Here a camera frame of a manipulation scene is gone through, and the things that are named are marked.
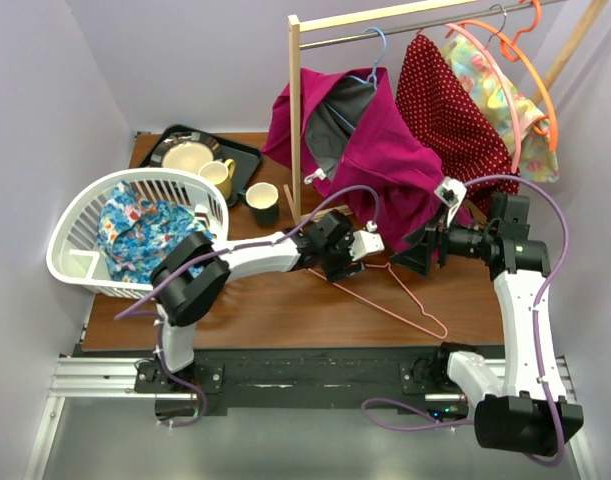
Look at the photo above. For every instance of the orange plastic hanger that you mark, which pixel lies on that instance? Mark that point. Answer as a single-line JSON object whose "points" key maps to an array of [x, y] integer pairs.
{"points": [[511, 51]]}

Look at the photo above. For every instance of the black tray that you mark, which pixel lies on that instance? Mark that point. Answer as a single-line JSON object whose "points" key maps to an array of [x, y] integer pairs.
{"points": [[247, 158]]}

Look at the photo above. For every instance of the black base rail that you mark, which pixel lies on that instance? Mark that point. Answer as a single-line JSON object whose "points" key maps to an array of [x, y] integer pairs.
{"points": [[319, 378]]}

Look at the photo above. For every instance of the black mug cream inside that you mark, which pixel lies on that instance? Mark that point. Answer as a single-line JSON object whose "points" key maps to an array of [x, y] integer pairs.
{"points": [[262, 199]]}

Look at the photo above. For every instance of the pink plastic hanger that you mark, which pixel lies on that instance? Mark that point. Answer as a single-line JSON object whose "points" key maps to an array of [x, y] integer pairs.
{"points": [[459, 103]]}

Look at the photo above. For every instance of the pink wire hanger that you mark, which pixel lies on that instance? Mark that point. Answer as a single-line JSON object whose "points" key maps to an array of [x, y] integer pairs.
{"points": [[388, 294]]}

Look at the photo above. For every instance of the wooden clothes rack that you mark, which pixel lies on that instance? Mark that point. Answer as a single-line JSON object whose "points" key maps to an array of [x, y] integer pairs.
{"points": [[285, 128]]}

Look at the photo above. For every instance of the red polka dot skirt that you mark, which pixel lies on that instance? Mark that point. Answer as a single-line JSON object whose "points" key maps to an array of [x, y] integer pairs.
{"points": [[441, 115]]}

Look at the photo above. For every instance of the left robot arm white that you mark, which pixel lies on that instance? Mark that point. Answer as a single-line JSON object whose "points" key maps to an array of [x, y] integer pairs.
{"points": [[190, 279]]}

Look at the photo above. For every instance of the magenta cloth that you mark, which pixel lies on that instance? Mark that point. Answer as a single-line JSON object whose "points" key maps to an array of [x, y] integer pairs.
{"points": [[382, 171]]}

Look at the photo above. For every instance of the floral pastel skirt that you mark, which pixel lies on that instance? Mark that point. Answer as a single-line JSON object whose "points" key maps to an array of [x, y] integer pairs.
{"points": [[522, 126]]}

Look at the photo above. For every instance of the yellow mug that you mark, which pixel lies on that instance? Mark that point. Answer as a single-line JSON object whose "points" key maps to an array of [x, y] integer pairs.
{"points": [[220, 175]]}

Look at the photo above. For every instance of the cream plate black rim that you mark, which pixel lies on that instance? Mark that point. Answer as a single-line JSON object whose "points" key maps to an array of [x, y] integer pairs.
{"points": [[187, 151]]}

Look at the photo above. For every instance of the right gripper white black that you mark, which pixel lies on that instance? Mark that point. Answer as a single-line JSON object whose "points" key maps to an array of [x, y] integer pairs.
{"points": [[418, 257]]}

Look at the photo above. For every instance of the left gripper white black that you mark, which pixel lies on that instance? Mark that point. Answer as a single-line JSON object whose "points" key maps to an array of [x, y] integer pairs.
{"points": [[337, 271]]}

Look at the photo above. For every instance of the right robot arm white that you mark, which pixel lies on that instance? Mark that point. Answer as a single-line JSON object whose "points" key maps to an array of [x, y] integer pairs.
{"points": [[526, 410]]}

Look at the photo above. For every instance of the white laundry basket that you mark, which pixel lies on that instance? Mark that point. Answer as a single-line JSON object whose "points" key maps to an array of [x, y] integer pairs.
{"points": [[73, 256]]}

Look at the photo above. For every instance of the blue wire hanger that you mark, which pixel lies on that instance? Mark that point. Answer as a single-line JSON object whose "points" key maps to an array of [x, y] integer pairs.
{"points": [[370, 79]]}

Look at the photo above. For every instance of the blue floral cloth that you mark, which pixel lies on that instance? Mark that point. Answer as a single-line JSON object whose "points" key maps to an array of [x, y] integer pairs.
{"points": [[135, 234]]}

